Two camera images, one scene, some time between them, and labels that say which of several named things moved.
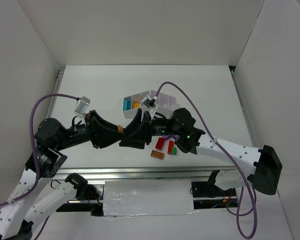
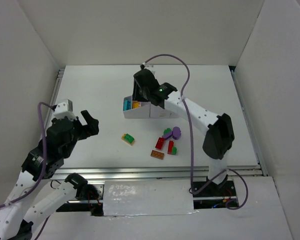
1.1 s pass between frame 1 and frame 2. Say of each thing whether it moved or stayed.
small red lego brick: stayed
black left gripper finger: moved
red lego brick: stayed
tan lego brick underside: stayed
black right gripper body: moved
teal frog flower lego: stayed
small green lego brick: stayed
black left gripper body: moved
